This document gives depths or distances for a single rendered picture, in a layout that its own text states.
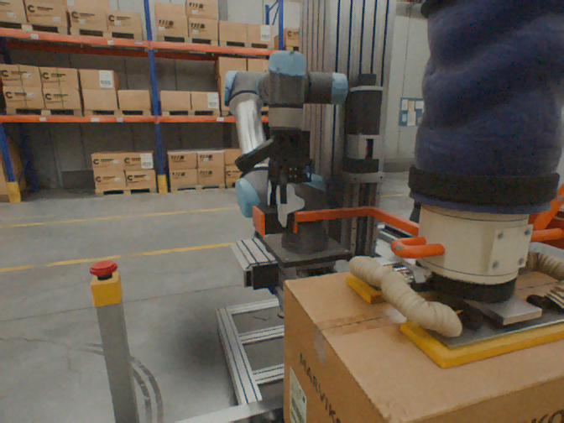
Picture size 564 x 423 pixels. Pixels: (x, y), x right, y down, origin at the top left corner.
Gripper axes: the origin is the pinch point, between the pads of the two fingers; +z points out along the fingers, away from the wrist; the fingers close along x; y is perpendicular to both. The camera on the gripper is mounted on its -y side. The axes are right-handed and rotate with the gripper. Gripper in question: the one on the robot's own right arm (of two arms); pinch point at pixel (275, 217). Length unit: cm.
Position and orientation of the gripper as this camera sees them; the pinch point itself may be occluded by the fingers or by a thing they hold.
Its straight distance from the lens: 76.9
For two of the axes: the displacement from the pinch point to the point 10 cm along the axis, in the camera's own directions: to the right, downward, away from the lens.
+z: -0.1, 9.6, 2.7
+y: 9.6, -0.7, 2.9
